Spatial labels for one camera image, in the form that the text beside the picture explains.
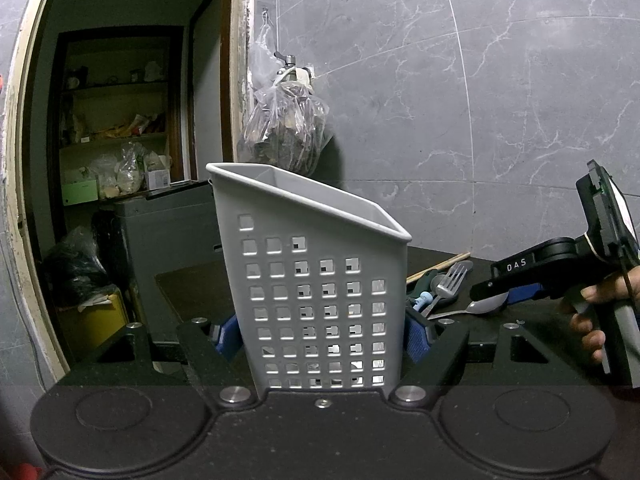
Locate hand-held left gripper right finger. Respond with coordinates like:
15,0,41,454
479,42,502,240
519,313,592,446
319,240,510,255
389,306,576,407

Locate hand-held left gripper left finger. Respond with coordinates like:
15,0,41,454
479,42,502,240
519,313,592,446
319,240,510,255
67,316,257,407

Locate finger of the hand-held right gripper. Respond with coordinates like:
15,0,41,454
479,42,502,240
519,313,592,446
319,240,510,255
505,284,545,305
470,239,583,302

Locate dark green handled scissors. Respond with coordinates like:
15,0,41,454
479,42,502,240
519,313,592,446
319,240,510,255
406,270,441,306

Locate metal fork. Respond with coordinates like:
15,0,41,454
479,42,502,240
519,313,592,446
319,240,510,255
421,263,475,318

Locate wooden chopstick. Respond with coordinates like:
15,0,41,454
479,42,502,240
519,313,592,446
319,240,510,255
406,252,472,283

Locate grey perforated utensil basket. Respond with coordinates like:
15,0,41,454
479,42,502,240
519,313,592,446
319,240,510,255
206,162,413,394

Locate person's right hand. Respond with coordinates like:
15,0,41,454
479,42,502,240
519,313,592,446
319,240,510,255
559,266,640,365

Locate grey cabinet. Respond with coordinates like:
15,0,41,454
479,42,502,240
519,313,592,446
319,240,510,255
114,180,226,343

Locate yellow box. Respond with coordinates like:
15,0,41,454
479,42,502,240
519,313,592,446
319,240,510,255
55,287,133,361

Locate black garbage bag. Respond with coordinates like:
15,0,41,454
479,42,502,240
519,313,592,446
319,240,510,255
42,225,118,308

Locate clear bags of food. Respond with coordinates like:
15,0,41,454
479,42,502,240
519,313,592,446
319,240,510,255
90,142,146,198

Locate green box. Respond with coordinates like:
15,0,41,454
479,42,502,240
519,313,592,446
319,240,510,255
62,180,99,207

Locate clear plastic hanging bag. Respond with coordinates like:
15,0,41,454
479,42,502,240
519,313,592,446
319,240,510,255
236,25,332,177

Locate wooden shelf unit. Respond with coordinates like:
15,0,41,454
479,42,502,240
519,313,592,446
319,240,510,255
47,27,193,241

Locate cream door frame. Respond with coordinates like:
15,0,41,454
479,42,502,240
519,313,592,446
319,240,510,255
0,0,257,383

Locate wall faucet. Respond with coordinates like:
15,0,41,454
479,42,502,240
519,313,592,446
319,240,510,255
274,51,317,96

